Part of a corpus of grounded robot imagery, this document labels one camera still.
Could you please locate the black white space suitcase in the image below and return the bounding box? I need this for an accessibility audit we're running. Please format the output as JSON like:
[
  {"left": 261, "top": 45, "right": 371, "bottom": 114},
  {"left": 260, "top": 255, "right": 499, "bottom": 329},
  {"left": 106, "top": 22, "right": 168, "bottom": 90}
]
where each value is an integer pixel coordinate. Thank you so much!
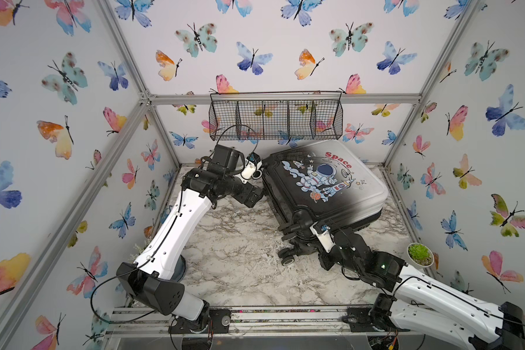
[{"left": 262, "top": 140, "right": 388, "bottom": 266}]

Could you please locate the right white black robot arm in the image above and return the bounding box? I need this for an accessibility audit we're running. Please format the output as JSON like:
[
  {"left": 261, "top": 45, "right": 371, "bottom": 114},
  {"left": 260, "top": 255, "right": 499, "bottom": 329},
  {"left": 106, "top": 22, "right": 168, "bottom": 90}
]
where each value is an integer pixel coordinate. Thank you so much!
[{"left": 311, "top": 224, "right": 525, "bottom": 349}]

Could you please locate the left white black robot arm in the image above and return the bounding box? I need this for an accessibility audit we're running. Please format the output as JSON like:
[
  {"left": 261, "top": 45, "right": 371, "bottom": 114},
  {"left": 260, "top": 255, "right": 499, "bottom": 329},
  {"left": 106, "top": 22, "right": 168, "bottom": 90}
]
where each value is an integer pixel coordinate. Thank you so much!
[{"left": 116, "top": 145, "right": 263, "bottom": 328}]

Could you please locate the small white pot green plant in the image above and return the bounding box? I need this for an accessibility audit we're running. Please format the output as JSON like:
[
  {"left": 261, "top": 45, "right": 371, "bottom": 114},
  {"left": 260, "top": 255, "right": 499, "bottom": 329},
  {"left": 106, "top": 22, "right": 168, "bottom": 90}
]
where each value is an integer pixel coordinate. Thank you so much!
[{"left": 406, "top": 243, "right": 435, "bottom": 269}]

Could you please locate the green plant in blue pot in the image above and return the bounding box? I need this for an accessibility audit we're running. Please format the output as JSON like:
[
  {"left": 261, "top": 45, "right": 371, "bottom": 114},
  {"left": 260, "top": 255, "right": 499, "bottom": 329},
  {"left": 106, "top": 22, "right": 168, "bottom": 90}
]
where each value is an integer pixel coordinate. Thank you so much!
[{"left": 134, "top": 239, "right": 187, "bottom": 280}]

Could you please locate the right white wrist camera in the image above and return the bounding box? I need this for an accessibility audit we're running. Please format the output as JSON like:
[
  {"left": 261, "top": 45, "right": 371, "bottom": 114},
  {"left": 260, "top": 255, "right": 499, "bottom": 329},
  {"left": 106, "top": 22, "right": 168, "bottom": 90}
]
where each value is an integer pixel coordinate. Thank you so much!
[{"left": 310, "top": 223, "right": 335, "bottom": 253}]

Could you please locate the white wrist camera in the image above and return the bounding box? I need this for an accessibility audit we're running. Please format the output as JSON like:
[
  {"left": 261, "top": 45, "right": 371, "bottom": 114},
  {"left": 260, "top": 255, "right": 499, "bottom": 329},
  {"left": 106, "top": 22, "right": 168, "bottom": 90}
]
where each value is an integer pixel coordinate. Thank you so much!
[
  {"left": 310, "top": 223, "right": 335, "bottom": 253},
  {"left": 240, "top": 153, "right": 263, "bottom": 181}
]

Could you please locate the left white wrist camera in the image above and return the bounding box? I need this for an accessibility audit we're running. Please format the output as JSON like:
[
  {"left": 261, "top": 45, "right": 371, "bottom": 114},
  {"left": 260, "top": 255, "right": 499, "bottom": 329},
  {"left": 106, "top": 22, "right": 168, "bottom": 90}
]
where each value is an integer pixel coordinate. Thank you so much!
[{"left": 240, "top": 153, "right": 263, "bottom": 181}]

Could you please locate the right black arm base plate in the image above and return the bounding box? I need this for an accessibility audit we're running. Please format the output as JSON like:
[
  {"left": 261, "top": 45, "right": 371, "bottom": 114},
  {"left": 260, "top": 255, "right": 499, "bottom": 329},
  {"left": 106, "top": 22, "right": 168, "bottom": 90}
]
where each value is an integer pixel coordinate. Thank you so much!
[{"left": 341, "top": 307, "right": 407, "bottom": 333}]

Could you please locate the black wire wall basket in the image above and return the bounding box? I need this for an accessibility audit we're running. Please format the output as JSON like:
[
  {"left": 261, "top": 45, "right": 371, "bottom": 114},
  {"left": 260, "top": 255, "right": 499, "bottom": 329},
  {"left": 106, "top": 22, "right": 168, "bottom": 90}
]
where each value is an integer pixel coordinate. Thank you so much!
[{"left": 204, "top": 90, "right": 344, "bottom": 141}]

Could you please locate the aluminium front rail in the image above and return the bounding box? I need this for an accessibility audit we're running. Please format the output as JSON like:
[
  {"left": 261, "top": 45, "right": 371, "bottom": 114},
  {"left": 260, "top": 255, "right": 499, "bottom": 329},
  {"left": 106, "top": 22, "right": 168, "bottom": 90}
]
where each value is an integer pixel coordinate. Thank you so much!
[{"left": 106, "top": 305, "right": 473, "bottom": 338}]

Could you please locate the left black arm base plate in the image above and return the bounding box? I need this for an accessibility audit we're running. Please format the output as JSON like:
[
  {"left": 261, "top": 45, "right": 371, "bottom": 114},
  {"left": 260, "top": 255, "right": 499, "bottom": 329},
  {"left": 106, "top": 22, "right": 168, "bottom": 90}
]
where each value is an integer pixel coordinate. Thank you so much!
[{"left": 171, "top": 308, "right": 231, "bottom": 334}]

